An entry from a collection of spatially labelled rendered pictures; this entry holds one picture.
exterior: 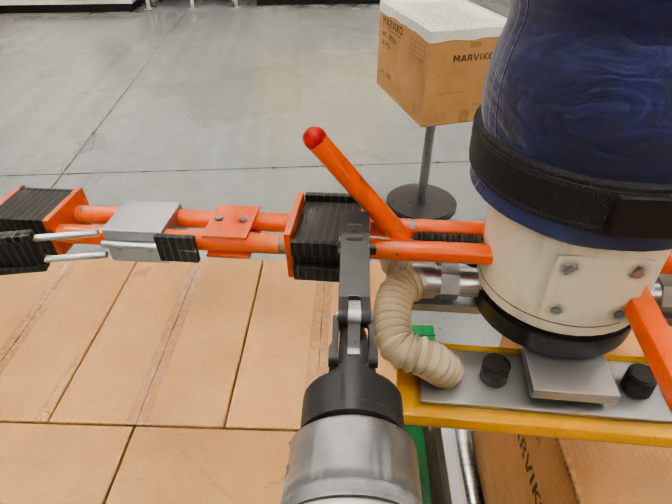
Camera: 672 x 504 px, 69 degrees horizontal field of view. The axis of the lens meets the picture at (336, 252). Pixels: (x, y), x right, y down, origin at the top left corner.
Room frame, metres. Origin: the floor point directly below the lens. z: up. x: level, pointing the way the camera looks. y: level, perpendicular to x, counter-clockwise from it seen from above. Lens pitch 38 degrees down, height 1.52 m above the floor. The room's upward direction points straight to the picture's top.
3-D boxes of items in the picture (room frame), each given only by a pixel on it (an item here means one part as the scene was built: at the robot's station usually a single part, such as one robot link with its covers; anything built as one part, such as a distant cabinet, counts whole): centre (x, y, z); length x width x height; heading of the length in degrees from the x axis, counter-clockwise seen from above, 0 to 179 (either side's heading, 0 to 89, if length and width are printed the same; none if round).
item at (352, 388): (0.23, -0.01, 1.20); 0.09 x 0.07 x 0.08; 178
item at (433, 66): (2.39, -0.49, 0.82); 0.60 x 0.40 x 0.40; 15
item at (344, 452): (0.16, -0.01, 1.20); 0.09 x 0.06 x 0.09; 88
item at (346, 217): (0.39, -0.02, 1.24); 0.07 x 0.03 x 0.01; 178
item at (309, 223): (0.44, 0.01, 1.20); 0.10 x 0.08 x 0.06; 173
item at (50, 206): (0.49, 0.35, 1.19); 0.08 x 0.07 x 0.05; 83
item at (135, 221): (0.46, 0.22, 1.19); 0.07 x 0.07 x 0.04; 83
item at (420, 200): (2.39, -0.49, 0.31); 0.40 x 0.40 x 0.62
